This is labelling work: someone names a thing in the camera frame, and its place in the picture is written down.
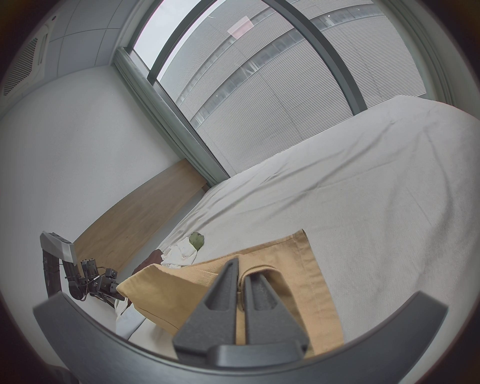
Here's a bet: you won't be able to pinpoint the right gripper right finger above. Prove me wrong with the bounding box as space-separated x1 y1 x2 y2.
244 275 310 352

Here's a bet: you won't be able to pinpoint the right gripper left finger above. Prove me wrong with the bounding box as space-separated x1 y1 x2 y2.
172 257 241 354

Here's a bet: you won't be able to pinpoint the tan shorts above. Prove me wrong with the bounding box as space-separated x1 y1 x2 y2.
117 229 345 357

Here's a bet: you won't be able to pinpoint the bed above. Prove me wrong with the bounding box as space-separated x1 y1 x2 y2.
73 95 480 361

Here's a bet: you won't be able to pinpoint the pale blue garment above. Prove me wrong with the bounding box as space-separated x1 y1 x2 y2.
114 298 148 338

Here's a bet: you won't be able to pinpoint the brown garment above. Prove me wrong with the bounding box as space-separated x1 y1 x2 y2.
132 249 166 278

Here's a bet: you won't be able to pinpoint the white garment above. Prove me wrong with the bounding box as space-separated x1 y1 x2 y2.
161 238 198 269

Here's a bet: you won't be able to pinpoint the blue-green curtain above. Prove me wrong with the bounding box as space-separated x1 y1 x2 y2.
382 0 462 106
112 47 230 186

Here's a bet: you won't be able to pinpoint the window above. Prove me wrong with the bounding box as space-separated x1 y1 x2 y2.
133 0 428 177

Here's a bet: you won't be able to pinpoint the white ceiling air conditioner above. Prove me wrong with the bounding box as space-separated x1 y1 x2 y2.
0 17 57 98

